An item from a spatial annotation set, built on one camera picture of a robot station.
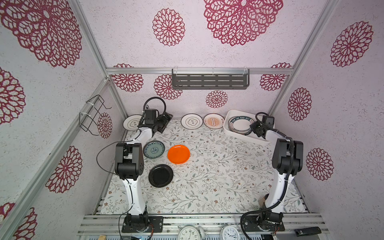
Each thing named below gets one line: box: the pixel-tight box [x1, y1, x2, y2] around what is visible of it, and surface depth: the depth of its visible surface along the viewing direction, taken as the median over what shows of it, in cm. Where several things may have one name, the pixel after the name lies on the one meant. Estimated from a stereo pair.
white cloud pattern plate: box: [180, 113, 203, 130], surface depth 123 cm
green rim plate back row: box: [228, 116, 255, 135], surface depth 115 cm
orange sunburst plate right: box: [203, 113, 225, 130], surface depth 123 cm
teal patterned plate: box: [143, 140, 166, 159], surface depth 105 cm
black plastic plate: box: [148, 164, 174, 188], surface depth 91 cm
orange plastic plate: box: [167, 144, 191, 165], surface depth 102 cm
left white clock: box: [178, 225, 201, 240], surface depth 69 cm
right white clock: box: [220, 225, 241, 240], surface depth 70 cm
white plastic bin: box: [223, 109, 271, 144], surface depth 115 cm
